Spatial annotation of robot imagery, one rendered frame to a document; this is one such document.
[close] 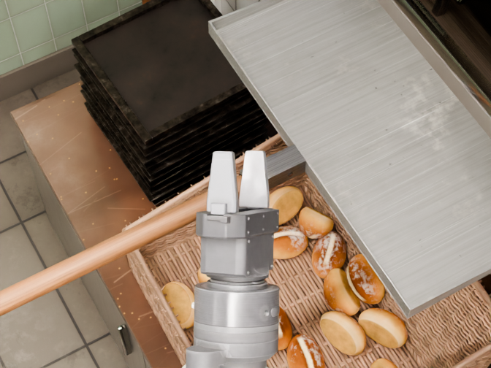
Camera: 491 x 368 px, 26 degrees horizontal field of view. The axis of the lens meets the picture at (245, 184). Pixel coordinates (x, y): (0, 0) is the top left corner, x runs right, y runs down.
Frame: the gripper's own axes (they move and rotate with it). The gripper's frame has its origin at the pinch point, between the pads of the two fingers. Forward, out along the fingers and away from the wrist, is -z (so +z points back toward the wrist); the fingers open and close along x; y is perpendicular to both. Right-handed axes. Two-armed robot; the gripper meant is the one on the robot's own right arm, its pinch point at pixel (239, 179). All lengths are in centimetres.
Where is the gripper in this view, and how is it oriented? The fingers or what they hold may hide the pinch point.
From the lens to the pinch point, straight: 109.7
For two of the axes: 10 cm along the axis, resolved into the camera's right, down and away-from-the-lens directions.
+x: -3.9, 0.4, -9.2
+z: -0.2, 10.0, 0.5
